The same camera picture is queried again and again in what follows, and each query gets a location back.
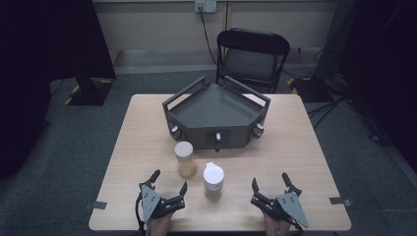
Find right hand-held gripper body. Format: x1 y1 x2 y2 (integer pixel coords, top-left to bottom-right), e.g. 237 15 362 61
250 191 310 229

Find black stand base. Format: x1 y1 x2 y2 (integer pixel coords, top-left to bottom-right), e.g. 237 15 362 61
288 77 334 103
63 77 116 107

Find black floor cables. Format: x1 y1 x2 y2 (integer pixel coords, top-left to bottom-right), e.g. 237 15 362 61
307 92 392 144

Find jar with white spout lid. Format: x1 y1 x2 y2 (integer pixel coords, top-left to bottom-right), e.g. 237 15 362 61
203 161 225 202

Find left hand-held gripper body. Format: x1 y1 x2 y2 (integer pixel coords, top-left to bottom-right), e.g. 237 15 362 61
140 184 187 225

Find white wall socket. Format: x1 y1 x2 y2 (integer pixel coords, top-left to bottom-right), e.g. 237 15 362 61
194 0 217 14

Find jar of yellow grains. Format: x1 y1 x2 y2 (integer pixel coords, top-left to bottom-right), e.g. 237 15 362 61
174 141 199 179

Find black wall socket cable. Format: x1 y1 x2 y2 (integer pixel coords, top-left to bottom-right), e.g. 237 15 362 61
198 6 219 67

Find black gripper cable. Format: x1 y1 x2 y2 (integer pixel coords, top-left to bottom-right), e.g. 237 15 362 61
135 193 148 236

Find dark grey corner rack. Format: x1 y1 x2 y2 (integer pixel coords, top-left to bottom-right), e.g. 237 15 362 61
161 76 271 152

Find black folding chair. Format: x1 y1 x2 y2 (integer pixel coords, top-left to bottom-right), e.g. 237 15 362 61
215 28 291 94

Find person's right hand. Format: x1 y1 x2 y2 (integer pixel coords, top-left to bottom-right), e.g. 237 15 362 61
263 212 291 236

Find black curtain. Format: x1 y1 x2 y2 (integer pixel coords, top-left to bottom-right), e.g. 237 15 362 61
337 0 417 171
0 0 117 180

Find person's left hand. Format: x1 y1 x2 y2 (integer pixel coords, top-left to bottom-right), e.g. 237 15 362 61
149 211 175 236

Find grey tape strip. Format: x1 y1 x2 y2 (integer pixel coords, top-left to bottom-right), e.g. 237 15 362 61
84 201 108 210
328 196 353 207

